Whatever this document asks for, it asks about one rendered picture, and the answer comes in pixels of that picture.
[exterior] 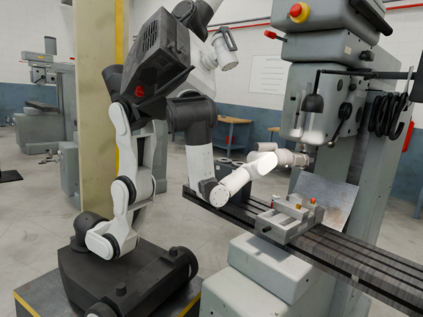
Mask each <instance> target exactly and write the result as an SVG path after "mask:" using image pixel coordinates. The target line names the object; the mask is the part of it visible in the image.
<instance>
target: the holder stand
mask: <svg viewBox="0 0 423 317"><path fill-rule="evenodd" d="M213 163H214V171H215V178H216V179H217V181H218V182H220V181H221V180H222V179H223V178H224V177H226V176H228V175H230V174H231V173H232V172H234V171H235V170H237V169H238V168H239V167H240V166H241V165H243V164H246V163H245V162H234V161H232V160H231V159H229V158H217V159H216V160H214V161H213ZM251 186H252V181H249V182H248V183H247V184H245V185H244V186H243V187H241V188H240V190H239V191H238V192H237V193H235V194H234V195H233V196H232V197H229V198H228V200H231V201H234V202H236V203H239V204H240V203H243V202H244V201H245V200H247V199H249V198H250V195H251Z"/></svg>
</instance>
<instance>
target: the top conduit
mask: <svg viewBox="0 0 423 317"><path fill-rule="evenodd" d="M349 4H350V5H351V6H352V7H353V8H354V9H355V10H356V14H359V13H360V14H361V15H362V16H363V17H364V18H366V19H367V20H368V21H369V22H370V23H371V24H372V25H373V26H374V27H375V28H376V31H380V32H381V33H382V34H383V35H385V36H390V35H391V34H392V33H393V28H392V27H391V26H390V25H389V24H388V23H387V22H386V21H385V20H384V19H383V18H382V17H381V16H380V15H379V14H378V12H377V11H376V10H375V9H374V8H373V7H372V6H371V5H370V4H369V2H367V0H349Z"/></svg>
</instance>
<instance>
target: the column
mask: <svg viewBox="0 0 423 317"><path fill-rule="evenodd" d="M390 92H392V93H393V95H398V96H401V93H402V92H398V91H368V93H367V96H366V100H365V104H364V109H363V114H362V117H361V122H360V126H359V132H358V134H357V135H353V136H347V137H338V139H337V141H336V142H335V147H334V148H328V147H327V145H323V146H319V147H318V150H317V151H316V150H315V149H316V146H313V145H312V148H311V150H308V151H310V157H314V160H313V162H310V163H309V166H308V167H305V168H304V169H300V168H299V167H292V170H291V177H290V184H289V188H288V195H289V194H292V193H293V190H294V188H295V185H296V182H297V180H298V177H299V175H300V172H301V170H304V171H306V172H310V173H313V174H317V175H321V176H324V177H328V178H331V179H335V180H338V181H342V182H346V183H348V184H352V185H355V186H359V190H358V193H357V196H356V198H355V201H354V204H353V206H352V209H351V212H350V214H349V216H348V219H347V221H346V223H345V225H344V227H343V229H342V231H341V232H342V233H345V234H347V235H350V236H352V237H354V238H357V239H359V240H362V241H364V242H366V243H369V244H372V245H374V246H376V242H377V239H378V235H379V232H380V228H381V224H382V221H383V217H384V214H385V210H386V206H387V202H388V198H389V195H390V191H391V189H392V184H393V180H394V178H395V173H396V171H397V167H398V162H399V160H400V156H401V153H402V149H403V145H404V141H405V137H406V134H407V130H408V127H409V123H410V119H411V116H412V112H413V110H414V105H415V102H413V103H412V105H411V106H410V107H408V109H407V111H402V112H401V113H400V117H399V119H398V122H397V126H396V129H395V132H396V130H397V128H398V125H399V122H404V123H405V124H404V128H403V130H402V132H401V134H400V136H399V137H398V138H397V139H396V140H394V141H393V140H390V139H389V137H388V136H385V135H383V136H382V137H377V136H376V134H375V131H374V132H372V133H371V132H369V131H368V123H369V119H370V114H371V110H372V106H373V102H374V100H375V97H376V96H378V95H381V96H382V97H383V96H387V94H388V93H390ZM362 293H363V292H362V291H360V290H358V289H356V288H355V287H353V286H350V285H349V284H346V283H345V282H343V281H341V280H339V279H337V281H336V286H335V289H334V293H333V297H332V301H331V304H330V309H329V314H328V317H348V315H349V313H350V312H351V310H352V309H353V307H354V305H355V304H356V302H357V300H358V299H359V297H360V295H361V294H362Z"/></svg>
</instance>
